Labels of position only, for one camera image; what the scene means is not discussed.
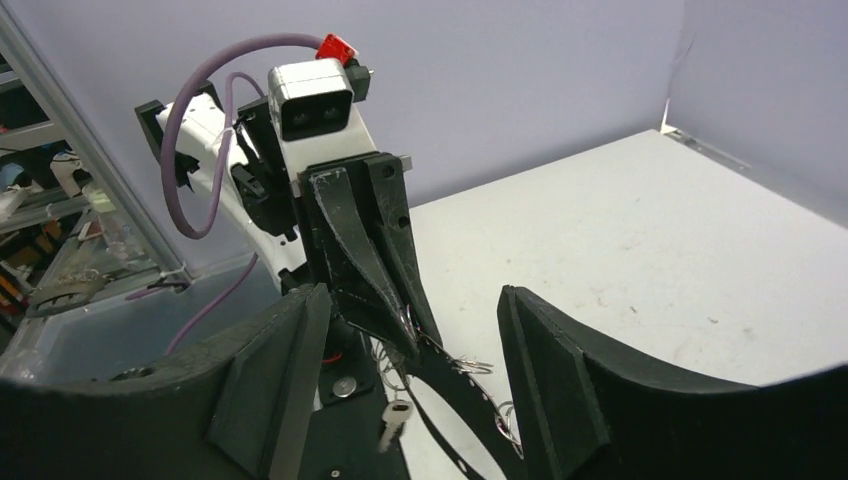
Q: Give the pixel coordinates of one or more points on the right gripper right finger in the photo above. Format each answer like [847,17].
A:
[591,407]

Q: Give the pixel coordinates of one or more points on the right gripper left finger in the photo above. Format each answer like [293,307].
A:
[236,405]

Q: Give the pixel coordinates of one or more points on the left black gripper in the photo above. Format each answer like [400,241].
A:
[345,224]

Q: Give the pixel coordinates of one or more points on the large silver keyring plate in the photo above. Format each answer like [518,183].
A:
[452,379]

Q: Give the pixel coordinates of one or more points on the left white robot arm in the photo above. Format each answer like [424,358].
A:
[197,147]

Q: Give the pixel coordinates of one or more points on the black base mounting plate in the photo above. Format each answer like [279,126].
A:
[346,424]

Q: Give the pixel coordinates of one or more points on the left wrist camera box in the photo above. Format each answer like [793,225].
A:
[313,108]

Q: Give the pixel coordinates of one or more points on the aluminium frame rail back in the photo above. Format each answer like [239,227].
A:
[706,150]

